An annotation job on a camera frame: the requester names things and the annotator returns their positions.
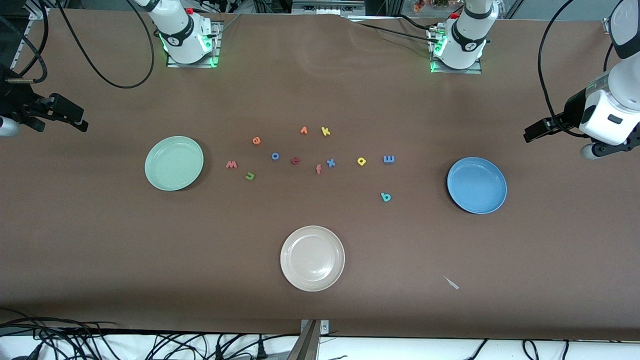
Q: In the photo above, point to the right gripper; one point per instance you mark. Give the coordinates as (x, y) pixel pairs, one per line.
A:
(16, 104)

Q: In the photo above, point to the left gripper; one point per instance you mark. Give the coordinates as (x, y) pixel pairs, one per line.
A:
(573, 110)

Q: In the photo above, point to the blue foam letter m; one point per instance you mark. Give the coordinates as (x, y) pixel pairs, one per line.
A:
(389, 159)

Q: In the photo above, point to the teal foam letter b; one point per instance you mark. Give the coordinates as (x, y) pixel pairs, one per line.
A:
(383, 195)

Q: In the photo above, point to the red foam letter w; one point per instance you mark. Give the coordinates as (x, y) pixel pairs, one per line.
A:
(231, 165)

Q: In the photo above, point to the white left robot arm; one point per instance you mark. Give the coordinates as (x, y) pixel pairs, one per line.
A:
(467, 40)

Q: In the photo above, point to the blue plate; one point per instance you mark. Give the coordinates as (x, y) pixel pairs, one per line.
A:
(477, 200)

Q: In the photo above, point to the light green plate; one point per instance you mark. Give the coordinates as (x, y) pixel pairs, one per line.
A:
(160, 175)

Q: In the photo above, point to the orange artificial flowers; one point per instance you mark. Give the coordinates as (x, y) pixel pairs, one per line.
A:
(419, 6)

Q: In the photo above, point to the small white paper scrap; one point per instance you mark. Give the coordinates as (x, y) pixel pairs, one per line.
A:
(452, 284)

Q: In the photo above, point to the grey metal box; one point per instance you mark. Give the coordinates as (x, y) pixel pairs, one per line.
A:
(327, 7)

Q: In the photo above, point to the dark red foam letter t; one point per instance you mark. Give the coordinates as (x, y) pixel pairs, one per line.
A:
(295, 161)

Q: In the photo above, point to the beige plate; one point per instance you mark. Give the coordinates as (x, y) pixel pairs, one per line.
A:
(312, 257)

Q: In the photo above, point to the brown paper table cover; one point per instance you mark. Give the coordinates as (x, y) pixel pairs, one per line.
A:
(320, 305)

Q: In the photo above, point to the black power plug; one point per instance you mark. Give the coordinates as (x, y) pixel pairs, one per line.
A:
(261, 350)

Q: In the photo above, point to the aluminium frame profile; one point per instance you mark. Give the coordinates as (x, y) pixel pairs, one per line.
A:
(606, 25)
(27, 37)

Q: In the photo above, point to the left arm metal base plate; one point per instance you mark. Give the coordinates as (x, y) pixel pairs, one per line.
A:
(457, 71)

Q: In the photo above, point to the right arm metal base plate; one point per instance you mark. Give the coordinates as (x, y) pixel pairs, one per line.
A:
(192, 64)

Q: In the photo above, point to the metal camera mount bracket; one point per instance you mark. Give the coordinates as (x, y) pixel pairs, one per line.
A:
(307, 345)

